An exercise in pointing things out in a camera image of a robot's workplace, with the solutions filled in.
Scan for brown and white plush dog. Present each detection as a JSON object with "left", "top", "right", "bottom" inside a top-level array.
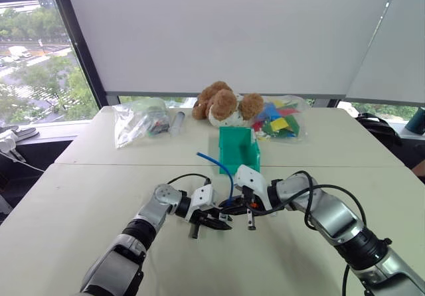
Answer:
[{"left": 192, "top": 80, "right": 265, "bottom": 129}]

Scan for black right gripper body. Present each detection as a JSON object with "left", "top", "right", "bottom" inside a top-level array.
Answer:
[{"left": 240, "top": 186, "right": 264, "bottom": 215}]

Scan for green plastic bin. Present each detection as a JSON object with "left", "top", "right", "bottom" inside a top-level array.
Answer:
[{"left": 217, "top": 126, "right": 262, "bottom": 175}]

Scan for clear bag of coloured blocks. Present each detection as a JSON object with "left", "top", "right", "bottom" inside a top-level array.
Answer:
[{"left": 250, "top": 94, "right": 310, "bottom": 143}]

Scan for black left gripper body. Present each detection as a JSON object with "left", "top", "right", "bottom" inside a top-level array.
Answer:
[{"left": 191, "top": 208, "right": 222, "bottom": 225}]

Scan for wide white roller blind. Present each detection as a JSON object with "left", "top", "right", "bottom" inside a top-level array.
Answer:
[{"left": 62, "top": 0, "right": 401, "bottom": 98}]

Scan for black backpack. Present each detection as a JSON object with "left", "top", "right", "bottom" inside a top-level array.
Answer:
[{"left": 356, "top": 111, "right": 403, "bottom": 151}]

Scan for dark teal cup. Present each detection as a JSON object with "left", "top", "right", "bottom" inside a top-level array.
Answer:
[{"left": 404, "top": 106, "right": 425, "bottom": 136}]

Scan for black window frame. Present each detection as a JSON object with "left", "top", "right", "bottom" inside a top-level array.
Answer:
[{"left": 0, "top": 0, "right": 110, "bottom": 108}]

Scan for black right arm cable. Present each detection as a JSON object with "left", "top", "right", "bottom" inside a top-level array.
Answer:
[{"left": 251, "top": 170, "right": 368, "bottom": 231}]

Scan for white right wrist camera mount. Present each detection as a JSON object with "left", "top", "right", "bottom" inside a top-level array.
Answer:
[{"left": 234, "top": 164, "right": 278, "bottom": 217}]

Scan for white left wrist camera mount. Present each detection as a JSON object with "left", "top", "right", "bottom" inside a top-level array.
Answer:
[{"left": 185, "top": 185, "right": 215, "bottom": 222}]

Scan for white device with cord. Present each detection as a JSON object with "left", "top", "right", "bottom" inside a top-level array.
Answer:
[{"left": 0, "top": 137, "right": 46, "bottom": 174}]

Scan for clear bag of dark parts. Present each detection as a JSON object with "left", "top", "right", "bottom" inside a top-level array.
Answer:
[{"left": 112, "top": 98, "right": 172, "bottom": 149}]

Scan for narrow white roller blind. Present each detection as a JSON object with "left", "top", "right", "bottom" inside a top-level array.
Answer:
[{"left": 345, "top": 0, "right": 425, "bottom": 107}]

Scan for small grey cylinder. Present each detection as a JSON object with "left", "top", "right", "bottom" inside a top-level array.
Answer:
[{"left": 169, "top": 110, "right": 186, "bottom": 137}]

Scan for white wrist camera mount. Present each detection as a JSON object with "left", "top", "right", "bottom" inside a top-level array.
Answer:
[
  {"left": 185, "top": 185, "right": 215, "bottom": 222},
  {"left": 234, "top": 164, "right": 278, "bottom": 217}
]

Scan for blue cable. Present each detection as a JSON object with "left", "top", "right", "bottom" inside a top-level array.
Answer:
[{"left": 196, "top": 151, "right": 235, "bottom": 208}]

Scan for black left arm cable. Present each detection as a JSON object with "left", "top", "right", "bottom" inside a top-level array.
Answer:
[{"left": 165, "top": 173, "right": 213, "bottom": 186}]

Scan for black sandal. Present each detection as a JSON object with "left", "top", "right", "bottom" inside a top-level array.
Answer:
[{"left": 0, "top": 125, "right": 38, "bottom": 141}]

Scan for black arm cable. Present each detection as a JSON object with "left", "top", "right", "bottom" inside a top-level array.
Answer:
[
  {"left": 251, "top": 170, "right": 368, "bottom": 231},
  {"left": 165, "top": 173, "right": 213, "bottom": 186}
]

